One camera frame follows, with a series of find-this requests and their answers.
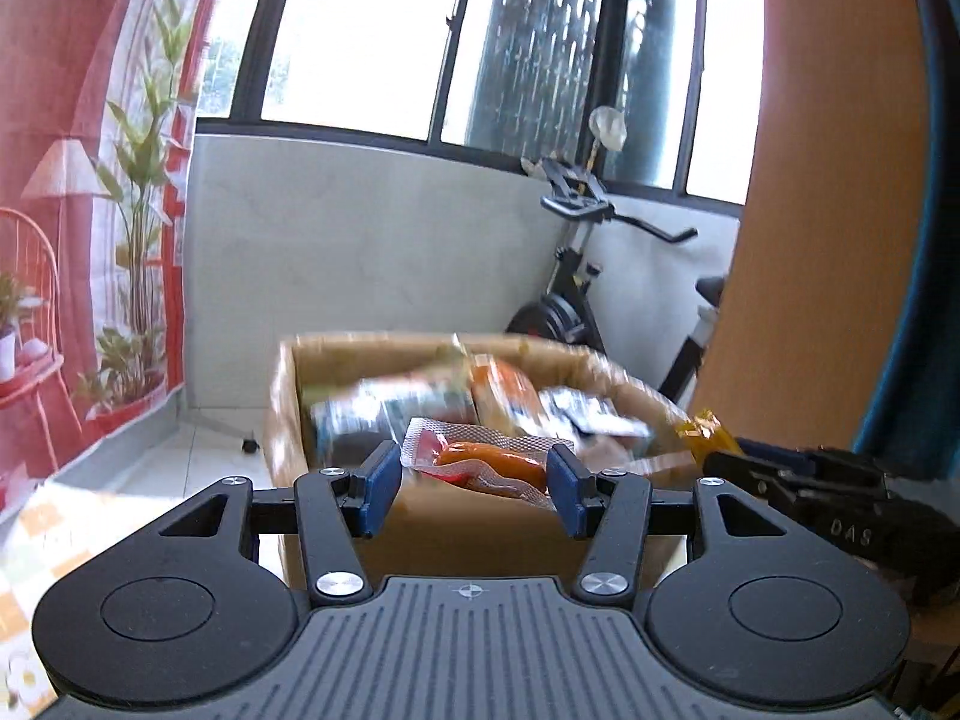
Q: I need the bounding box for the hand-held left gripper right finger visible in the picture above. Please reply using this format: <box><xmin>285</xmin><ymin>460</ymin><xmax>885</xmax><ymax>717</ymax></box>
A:
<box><xmin>547</xmin><ymin>444</ymin><xmax>788</xmax><ymax>602</ymax></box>

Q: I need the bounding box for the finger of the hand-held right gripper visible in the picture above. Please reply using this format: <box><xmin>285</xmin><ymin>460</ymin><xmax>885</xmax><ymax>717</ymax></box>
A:
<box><xmin>739</xmin><ymin>439</ymin><xmax>817</xmax><ymax>470</ymax></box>
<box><xmin>703</xmin><ymin>451</ymin><xmax>802</xmax><ymax>511</ymax></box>

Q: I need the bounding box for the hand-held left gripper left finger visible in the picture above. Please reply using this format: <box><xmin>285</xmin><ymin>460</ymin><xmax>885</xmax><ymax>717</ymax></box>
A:
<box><xmin>161</xmin><ymin>441</ymin><xmax>402</xmax><ymax>605</ymax></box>

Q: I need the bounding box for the yellow snack packet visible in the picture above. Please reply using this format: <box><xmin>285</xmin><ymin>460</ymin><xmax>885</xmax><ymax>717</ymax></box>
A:
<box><xmin>673</xmin><ymin>409</ymin><xmax>743</xmax><ymax>466</ymax></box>

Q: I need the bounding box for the black and white snack packet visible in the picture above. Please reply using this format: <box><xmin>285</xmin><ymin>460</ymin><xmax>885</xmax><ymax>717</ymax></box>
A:
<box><xmin>538</xmin><ymin>385</ymin><xmax>652</xmax><ymax>437</ymax></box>

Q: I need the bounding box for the clear sausage packet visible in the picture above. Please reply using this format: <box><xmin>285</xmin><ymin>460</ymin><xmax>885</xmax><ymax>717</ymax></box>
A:
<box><xmin>401</xmin><ymin>416</ymin><xmax>575</xmax><ymax>511</ymax></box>

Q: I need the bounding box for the brown cardboard box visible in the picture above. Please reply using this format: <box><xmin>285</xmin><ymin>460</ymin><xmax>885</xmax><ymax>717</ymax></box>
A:
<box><xmin>266</xmin><ymin>330</ymin><xmax>706</xmax><ymax>593</ymax></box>

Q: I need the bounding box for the orange snack packet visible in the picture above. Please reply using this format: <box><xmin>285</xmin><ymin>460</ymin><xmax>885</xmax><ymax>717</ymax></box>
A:
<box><xmin>469</xmin><ymin>354</ymin><xmax>542</xmax><ymax>432</ymax></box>

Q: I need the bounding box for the black exercise bike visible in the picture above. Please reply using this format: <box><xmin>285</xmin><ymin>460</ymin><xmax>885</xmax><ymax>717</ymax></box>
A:
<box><xmin>506</xmin><ymin>154</ymin><xmax>732</xmax><ymax>410</ymax></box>

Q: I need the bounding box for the wooden panel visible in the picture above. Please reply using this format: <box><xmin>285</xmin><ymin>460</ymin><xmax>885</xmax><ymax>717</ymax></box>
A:
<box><xmin>686</xmin><ymin>0</ymin><xmax>946</xmax><ymax>458</ymax></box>

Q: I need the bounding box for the floral checked tablecloth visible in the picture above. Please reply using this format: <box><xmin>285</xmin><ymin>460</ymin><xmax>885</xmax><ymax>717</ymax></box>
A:
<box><xmin>0</xmin><ymin>480</ymin><xmax>226</xmax><ymax>720</ymax></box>

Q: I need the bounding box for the white plastic bag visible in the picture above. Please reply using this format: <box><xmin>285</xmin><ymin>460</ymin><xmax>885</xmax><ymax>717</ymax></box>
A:
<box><xmin>587</xmin><ymin>106</ymin><xmax>627</xmax><ymax>152</ymax></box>

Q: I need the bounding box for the printed pink backdrop cloth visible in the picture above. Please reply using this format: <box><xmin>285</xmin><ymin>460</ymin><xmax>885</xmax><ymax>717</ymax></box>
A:
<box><xmin>0</xmin><ymin>0</ymin><xmax>233</xmax><ymax>511</ymax></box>

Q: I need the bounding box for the black window frame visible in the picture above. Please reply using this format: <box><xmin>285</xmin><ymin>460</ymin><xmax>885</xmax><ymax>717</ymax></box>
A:
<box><xmin>191</xmin><ymin>0</ymin><xmax>766</xmax><ymax>211</ymax></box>

